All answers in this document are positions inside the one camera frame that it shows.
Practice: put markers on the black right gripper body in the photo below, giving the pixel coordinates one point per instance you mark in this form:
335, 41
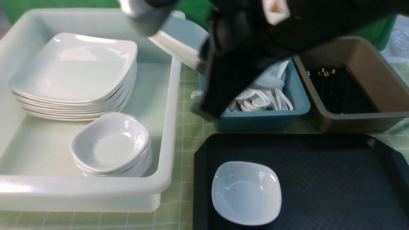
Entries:
240, 46

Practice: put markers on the large white square plate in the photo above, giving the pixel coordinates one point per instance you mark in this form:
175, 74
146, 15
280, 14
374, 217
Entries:
182, 39

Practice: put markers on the small white square bowl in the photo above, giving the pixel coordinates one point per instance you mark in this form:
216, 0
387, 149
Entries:
246, 193

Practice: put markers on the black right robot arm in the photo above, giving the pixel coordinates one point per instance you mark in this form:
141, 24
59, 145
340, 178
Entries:
315, 22

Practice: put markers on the pile of white soup spoons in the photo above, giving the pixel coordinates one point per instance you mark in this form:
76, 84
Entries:
266, 93

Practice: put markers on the green backdrop cloth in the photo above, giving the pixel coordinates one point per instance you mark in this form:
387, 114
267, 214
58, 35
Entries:
195, 10

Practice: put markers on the teal plastic spoon bin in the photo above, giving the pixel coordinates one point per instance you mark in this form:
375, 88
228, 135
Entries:
258, 121

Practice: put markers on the pile of black chopsticks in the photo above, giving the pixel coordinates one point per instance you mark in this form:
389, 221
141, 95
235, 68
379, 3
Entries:
340, 91

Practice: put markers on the brown plastic chopstick bin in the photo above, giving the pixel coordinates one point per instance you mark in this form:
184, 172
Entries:
383, 85

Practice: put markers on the black serving tray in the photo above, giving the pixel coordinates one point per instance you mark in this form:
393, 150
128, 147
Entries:
328, 181

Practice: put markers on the stack of small white bowls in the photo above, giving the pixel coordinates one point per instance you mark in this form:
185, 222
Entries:
114, 145

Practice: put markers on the green checkered tablecloth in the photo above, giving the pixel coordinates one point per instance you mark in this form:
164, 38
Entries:
175, 211

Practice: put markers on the stack of white plates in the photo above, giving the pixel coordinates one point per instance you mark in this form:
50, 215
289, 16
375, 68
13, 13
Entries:
77, 78

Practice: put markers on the large white plastic tub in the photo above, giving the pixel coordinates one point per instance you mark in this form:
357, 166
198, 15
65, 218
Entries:
38, 172

